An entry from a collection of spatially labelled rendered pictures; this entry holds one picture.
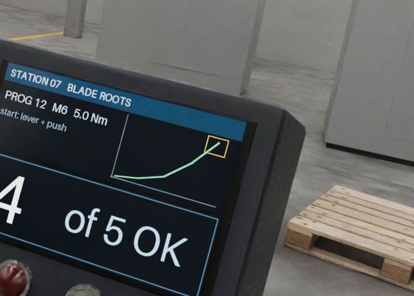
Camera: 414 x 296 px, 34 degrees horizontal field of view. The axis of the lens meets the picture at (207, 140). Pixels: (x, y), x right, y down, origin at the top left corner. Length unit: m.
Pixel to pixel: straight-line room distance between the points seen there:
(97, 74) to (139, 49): 7.59
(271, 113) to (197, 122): 0.04
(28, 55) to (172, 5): 7.45
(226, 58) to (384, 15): 2.30
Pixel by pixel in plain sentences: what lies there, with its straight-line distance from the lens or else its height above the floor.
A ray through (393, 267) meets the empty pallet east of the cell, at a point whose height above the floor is 0.09.
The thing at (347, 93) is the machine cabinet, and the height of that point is 0.54.
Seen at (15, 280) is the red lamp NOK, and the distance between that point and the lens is 0.43.
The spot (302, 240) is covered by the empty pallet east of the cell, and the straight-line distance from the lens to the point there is 3.64.
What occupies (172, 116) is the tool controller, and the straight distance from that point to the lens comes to 0.39.
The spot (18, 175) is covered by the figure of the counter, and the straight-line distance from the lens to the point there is 0.43.
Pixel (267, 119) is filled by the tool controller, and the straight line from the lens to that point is 0.38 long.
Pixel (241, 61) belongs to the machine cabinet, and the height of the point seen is 0.45.
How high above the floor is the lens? 1.32
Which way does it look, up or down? 14 degrees down
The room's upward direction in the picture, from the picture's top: 11 degrees clockwise
